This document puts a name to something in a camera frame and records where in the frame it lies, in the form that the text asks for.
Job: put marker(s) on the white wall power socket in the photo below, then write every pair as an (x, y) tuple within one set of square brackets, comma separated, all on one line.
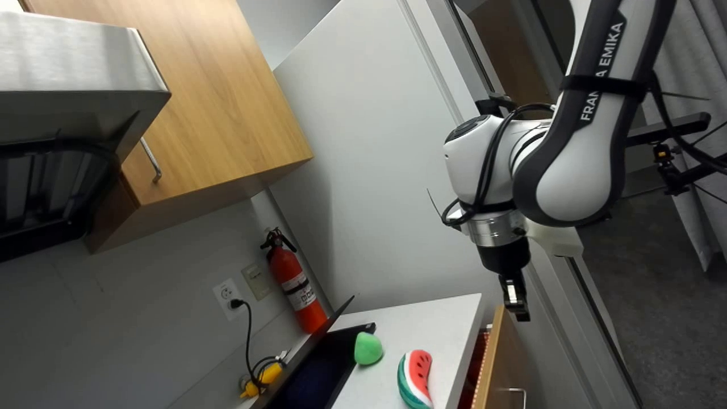
[(229, 297)]

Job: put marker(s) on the white wall switch plate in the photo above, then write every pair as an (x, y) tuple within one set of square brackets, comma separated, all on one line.
[(257, 280)]

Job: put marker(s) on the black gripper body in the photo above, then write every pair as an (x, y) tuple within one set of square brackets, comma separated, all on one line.
[(502, 251)]

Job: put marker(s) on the black camera on stand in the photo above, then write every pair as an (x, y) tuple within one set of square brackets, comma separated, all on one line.
[(682, 172)]

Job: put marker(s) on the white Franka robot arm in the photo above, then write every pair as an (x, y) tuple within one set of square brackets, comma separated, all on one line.
[(575, 166)]

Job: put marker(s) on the red fire extinguisher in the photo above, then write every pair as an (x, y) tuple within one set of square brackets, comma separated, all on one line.
[(296, 284)]

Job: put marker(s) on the wooden upper cabinet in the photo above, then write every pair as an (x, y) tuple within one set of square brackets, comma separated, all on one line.
[(204, 114)]

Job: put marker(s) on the black horizontal bar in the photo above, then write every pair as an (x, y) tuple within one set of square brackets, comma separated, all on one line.
[(671, 129)]

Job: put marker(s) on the black sink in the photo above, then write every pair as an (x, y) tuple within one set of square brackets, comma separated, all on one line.
[(321, 371)]

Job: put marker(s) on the green plush pear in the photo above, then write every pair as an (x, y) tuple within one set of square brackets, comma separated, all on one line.
[(369, 348)]

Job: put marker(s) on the yellow object by sink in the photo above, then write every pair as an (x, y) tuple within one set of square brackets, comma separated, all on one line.
[(266, 376)]

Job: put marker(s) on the stainless steel range hood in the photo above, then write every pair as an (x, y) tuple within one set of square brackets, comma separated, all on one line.
[(59, 138)]

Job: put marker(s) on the plush watermelon slice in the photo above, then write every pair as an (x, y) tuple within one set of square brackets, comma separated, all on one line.
[(416, 377)]

